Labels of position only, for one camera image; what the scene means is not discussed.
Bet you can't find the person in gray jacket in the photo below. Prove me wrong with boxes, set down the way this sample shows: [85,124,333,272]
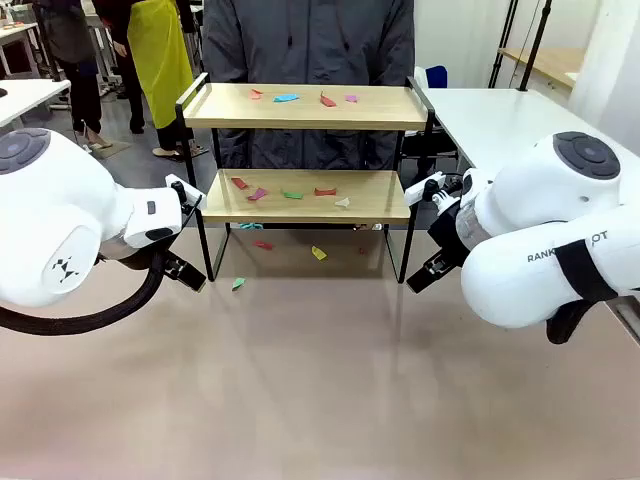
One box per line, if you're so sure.
[202,0,416,171]

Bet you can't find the white background table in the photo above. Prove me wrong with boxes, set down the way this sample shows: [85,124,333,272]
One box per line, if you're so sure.
[0,78,72,129]

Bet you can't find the brown mannequin base plate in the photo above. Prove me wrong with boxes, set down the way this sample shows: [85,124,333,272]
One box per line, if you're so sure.
[82,138,132,160]

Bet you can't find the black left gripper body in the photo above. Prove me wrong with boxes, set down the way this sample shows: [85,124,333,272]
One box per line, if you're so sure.
[172,192,207,236]

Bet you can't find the mannequin with yellow apron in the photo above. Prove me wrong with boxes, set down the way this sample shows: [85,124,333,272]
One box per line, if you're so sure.
[94,0,201,162]

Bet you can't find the grey aluminium rail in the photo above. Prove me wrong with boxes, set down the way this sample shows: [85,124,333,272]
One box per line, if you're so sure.
[612,292,640,347]

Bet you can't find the black stand pole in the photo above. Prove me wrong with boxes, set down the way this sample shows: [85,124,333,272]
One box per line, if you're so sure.
[518,0,555,92]

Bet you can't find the large white side table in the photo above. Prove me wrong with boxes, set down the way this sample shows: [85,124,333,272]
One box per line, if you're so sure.
[418,87,626,174]

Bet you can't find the black velcro strap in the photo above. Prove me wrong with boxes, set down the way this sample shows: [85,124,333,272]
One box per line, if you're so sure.
[553,239,620,305]

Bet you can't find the wooden background desk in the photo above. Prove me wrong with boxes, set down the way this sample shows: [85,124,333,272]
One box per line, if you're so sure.
[497,47,587,91]

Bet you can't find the figure in dark clothes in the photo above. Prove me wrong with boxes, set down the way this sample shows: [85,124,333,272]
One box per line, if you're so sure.
[37,0,106,151]

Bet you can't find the background desk with clutter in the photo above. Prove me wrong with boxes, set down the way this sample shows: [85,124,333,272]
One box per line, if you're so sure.
[0,19,44,76]

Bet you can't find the two-tier wooden black-frame shelf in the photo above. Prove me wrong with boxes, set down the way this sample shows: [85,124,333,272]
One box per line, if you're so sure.
[174,72,437,284]

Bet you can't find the blue chair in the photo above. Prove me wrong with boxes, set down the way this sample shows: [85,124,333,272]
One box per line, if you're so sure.
[424,64,450,91]

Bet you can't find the dark gray plastic stool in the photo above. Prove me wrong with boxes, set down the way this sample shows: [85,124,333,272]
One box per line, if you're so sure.
[401,127,460,174]

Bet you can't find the black right arm cable sleeve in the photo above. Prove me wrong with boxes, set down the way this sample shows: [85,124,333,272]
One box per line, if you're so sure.
[545,297,596,346]

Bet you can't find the black tripod stand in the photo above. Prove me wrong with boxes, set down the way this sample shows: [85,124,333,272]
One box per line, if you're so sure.
[487,0,522,90]

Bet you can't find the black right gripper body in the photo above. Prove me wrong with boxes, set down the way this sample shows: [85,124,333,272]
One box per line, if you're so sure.
[426,198,472,262]

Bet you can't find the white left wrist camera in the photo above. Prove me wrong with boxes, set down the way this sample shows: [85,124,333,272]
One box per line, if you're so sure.
[164,173,207,202]

